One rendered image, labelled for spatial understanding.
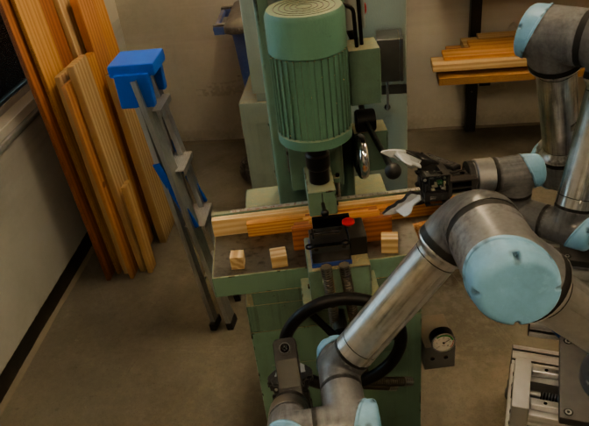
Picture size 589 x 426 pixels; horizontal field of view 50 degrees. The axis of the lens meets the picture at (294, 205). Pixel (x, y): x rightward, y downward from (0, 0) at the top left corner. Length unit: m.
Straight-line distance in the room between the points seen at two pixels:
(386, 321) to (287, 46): 0.61
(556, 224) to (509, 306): 0.58
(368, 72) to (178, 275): 1.72
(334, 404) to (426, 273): 0.27
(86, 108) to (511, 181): 1.86
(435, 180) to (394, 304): 0.40
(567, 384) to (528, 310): 0.51
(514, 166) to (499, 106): 2.73
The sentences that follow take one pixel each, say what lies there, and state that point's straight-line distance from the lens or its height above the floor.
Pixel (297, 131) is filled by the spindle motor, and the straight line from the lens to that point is 1.44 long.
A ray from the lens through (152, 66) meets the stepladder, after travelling 2.21.
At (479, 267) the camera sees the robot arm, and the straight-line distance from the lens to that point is 0.87.
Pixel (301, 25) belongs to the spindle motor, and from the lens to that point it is 1.34.
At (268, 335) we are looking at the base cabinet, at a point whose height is 0.70.
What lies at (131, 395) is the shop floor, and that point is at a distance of 2.60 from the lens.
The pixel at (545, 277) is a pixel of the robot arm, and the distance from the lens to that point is 0.89.
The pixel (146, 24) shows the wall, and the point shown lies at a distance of 4.06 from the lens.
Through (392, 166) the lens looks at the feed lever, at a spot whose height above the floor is 1.19.
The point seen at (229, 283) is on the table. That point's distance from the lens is 1.55.
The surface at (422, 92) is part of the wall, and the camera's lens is 4.05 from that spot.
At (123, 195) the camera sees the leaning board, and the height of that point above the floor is 0.41.
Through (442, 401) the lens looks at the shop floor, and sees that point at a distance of 2.42.
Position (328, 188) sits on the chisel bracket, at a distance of 1.56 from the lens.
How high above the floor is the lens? 1.84
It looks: 32 degrees down
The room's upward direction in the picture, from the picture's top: 7 degrees counter-clockwise
